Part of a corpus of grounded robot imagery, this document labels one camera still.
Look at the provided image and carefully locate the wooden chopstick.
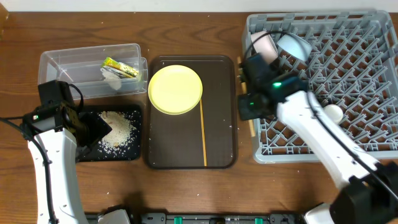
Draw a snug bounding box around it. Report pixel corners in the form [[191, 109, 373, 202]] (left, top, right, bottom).
[[237, 56, 256, 137], [199, 100, 207, 167]]

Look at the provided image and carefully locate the light blue bowl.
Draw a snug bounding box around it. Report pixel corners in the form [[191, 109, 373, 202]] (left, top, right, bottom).
[[277, 34, 312, 61]]

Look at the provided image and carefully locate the white tissue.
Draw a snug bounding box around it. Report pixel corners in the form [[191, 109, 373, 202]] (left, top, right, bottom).
[[101, 68, 121, 90]]

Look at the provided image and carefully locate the green snack wrapper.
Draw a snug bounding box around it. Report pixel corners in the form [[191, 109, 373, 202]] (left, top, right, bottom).
[[101, 57, 139, 78]]

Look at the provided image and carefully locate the yellow plate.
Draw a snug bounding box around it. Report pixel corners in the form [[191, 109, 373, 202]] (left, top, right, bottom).
[[148, 65, 203, 115]]

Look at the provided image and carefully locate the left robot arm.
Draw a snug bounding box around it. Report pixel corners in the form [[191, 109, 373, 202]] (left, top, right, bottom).
[[1, 100, 111, 223]]

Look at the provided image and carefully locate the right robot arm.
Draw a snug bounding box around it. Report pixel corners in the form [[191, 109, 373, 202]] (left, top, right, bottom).
[[238, 44, 397, 223]]

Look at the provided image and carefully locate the grey dishwasher rack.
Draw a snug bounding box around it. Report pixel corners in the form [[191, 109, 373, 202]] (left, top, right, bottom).
[[242, 10, 397, 159]]

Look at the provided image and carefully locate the pile of rice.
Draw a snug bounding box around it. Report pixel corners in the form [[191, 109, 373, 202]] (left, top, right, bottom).
[[99, 111, 136, 155]]

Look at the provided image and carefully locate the black tray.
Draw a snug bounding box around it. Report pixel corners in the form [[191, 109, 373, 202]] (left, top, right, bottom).
[[77, 105, 142, 162]]

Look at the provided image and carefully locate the clear plastic bin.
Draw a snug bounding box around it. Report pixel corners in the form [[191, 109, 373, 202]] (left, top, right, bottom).
[[38, 44, 148, 100]]

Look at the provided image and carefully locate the dark brown serving tray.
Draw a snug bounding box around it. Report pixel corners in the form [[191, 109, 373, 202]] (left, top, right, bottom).
[[144, 55, 237, 169]]

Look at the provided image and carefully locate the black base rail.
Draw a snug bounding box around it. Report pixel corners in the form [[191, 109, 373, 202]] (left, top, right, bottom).
[[85, 205, 305, 224]]

